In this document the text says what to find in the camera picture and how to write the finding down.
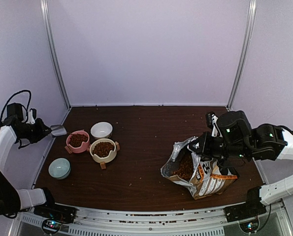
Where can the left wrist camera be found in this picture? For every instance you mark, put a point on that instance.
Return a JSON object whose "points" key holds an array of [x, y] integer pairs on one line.
{"points": [[31, 116]]}

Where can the pet food bag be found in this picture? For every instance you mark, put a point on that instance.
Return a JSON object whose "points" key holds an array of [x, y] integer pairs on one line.
{"points": [[202, 178]]}

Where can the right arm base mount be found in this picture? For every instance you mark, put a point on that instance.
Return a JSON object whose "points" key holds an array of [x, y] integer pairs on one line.
{"points": [[247, 213]]}

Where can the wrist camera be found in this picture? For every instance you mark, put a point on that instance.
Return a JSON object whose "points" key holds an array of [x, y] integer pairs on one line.
{"points": [[31, 116], [211, 120]]}

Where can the front aluminium rail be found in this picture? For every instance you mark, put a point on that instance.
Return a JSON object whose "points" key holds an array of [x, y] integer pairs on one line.
{"points": [[197, 222]]}

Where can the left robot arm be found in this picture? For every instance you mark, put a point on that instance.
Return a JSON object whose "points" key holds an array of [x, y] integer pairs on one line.
{"points": [[13, 129]]}

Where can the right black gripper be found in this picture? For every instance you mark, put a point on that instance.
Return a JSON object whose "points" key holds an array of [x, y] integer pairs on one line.
{"points": [[204, 150]]}

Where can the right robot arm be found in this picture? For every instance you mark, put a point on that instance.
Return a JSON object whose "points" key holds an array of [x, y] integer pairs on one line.
{"points": [[233, 137]]}

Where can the pink pet bowl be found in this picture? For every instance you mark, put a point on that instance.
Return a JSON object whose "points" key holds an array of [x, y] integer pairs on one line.
{"points": [[77, 142]]}

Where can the metal food scoop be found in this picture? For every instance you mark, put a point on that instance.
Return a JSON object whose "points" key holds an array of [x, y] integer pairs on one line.
{"points": [[57, 130]]}

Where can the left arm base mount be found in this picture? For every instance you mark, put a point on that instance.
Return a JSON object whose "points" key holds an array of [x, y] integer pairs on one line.
{"points": [[55, 215]]}

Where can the metal frame post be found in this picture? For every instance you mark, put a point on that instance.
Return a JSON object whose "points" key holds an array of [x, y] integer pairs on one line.
{"points": [[250, 22], [53, 52]]}

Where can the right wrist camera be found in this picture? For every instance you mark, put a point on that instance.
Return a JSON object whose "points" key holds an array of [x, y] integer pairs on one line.
{"points": [[211, 120]]}

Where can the cream pet bowl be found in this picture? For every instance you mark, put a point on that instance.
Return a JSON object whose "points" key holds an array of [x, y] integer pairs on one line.
{"points": [[104, 151]]}

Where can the white ceramic bowl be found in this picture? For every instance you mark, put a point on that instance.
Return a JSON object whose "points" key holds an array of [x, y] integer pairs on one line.
{"points": [[101, 130]]}

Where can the light blue ceramic bowl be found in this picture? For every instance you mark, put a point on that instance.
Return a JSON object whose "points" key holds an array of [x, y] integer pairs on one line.
{"points": [[59, 168]]}

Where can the right metal frame post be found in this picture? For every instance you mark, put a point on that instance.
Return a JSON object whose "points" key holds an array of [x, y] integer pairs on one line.
{"points": [[250, 22]]}

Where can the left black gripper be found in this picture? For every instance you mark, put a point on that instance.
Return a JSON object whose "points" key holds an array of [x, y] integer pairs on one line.
{"points": [[42, 132]]}

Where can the left metal frame post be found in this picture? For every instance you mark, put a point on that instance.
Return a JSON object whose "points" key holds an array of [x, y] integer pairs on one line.
{"points": [[53, 52]]}

